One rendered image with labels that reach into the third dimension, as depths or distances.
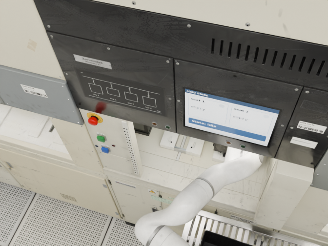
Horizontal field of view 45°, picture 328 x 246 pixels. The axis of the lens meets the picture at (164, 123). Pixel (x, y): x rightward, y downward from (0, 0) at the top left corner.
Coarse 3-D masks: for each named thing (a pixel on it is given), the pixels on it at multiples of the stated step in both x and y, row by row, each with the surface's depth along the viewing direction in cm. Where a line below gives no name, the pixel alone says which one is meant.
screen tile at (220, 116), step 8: (192, 96) 119; (192, 104) 123; (200, 104) 122; (208, 104) 120; (216, 104) 119; (192, 112) 127; (200, 112) 125; (216, 112) 122; (224, 112) 121; (216, 120) 126; (224, 120) 125
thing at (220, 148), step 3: (213, 144) 184; (216, 144) 182; (219, 144) 181; (216, 147) 185; (219, 147) 184; (222, 147) 183; (225, 147) 182; (216, 150) 187; (219, 150) 186; (222, 150) 185; (225, 150) 184; (225, 153) 187
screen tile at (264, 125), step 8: (232, 112) 120; (240, 112) 118; (248, 112) 117; (256, 112) 116; (232, 120) 123; (240, 120) 122; (264, 120) 118; (248, 128) 124; (256, 128) 123; (264, 128) 121
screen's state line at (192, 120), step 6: (192, 120) 131; (198, 120) 129; (210, 126) 130; (216, 126) 129; (222, 126) 128; (228, 132) 130; (234, 132) 129; (240, 132) 127; (246, 132) 126; (252, 138) 128; (258, 138) 127; (264, 138) 126
